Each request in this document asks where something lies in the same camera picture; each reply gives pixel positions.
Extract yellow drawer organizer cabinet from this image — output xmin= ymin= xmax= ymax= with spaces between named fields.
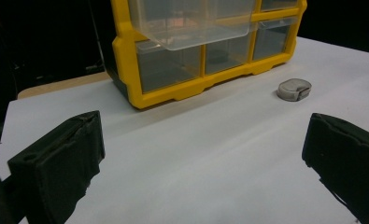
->
xmin=105 ymin=0 xmax=308 ymax=110

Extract white table cover sheet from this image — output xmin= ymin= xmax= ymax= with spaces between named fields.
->
xmin=0 ymin=36 xmax=369 ymax=224

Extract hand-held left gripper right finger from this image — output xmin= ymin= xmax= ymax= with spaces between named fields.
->
xmin=301 ymin=112 xmax=369 ymax=224

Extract clear plastic drawer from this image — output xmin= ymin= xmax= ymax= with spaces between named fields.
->
xmin=127 ymin=0 xmax=259 ymax=51
xmin=252 ymin=17 xmax=299 ymax=62
xmin=135 ymin=39 xmax=203 ymax=94
xmin=260 ymin=0 xmax=299 ymax=12
xmin=205 ymin=32 xmax=252 ymax=75

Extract small grey metal part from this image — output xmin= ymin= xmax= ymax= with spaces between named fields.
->
xmin=277 ymin=77 xmax=313 ymax=103

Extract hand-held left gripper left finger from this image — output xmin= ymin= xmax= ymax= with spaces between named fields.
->
xmin=7 ymin=110 xmax=106 ymax=224

